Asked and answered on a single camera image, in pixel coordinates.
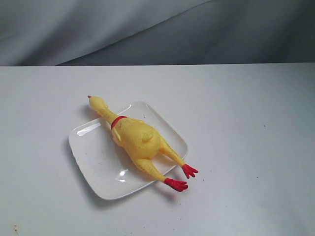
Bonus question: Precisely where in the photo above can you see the yellow rubber chicken toy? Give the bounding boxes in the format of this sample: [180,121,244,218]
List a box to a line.
[88,95,198,192]

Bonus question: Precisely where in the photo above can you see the white square plate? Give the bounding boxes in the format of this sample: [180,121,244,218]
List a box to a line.
[68,102,188,200]

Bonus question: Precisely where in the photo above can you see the grey backdrop cloth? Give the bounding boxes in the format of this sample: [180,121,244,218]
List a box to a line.
[0,0,315,66]

